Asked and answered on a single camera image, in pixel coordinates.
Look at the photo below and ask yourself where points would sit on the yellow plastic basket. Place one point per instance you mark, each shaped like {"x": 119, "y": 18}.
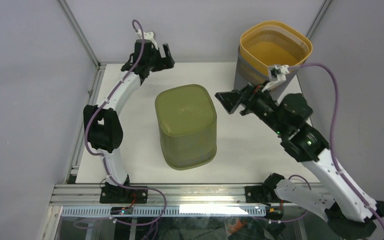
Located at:
{"x": 274, "y": 43}

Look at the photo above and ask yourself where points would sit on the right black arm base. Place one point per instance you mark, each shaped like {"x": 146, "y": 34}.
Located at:
{"x": 264, "y": 193}

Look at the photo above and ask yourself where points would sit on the green plastic basket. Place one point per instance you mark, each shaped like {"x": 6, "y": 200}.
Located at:
{"x": 187, "y": 123}

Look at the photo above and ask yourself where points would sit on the grey plastic basket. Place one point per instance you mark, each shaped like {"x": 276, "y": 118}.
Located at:
{"x": 246, "y": 74}

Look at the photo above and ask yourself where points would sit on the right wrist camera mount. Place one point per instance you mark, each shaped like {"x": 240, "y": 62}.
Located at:
{"x": 277, "y": 75}

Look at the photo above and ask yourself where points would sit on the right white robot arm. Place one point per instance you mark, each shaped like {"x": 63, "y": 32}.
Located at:
{"x": 348, "y": 211}

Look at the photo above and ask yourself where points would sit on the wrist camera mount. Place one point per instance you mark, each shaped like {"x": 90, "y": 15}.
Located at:
{"x": 148, "y": 36}
{"x": 277, "y": 75}

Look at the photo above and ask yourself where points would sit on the aluminium front rail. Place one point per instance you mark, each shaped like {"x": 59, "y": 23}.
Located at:
{"x": 90, "y": 194}

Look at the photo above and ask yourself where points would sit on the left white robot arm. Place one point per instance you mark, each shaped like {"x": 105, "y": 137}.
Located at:
{"x": 103, "y": 133}

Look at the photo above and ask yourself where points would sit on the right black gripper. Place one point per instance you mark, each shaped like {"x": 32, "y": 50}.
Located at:
{"x": 248, "y": 95}

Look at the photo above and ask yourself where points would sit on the white slotted cable duct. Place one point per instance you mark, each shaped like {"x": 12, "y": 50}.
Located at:
{"x": 183, "y": 210}

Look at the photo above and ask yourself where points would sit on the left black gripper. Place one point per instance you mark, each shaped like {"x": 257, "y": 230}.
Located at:
{"x": 163, "y": 63}

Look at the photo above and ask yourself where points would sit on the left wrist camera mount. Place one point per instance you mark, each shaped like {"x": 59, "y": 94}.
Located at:
{"x": 148, "y": 36}

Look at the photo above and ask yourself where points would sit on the orange object under table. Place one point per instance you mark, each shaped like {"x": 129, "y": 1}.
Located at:
{"x": 235, "y": 224}

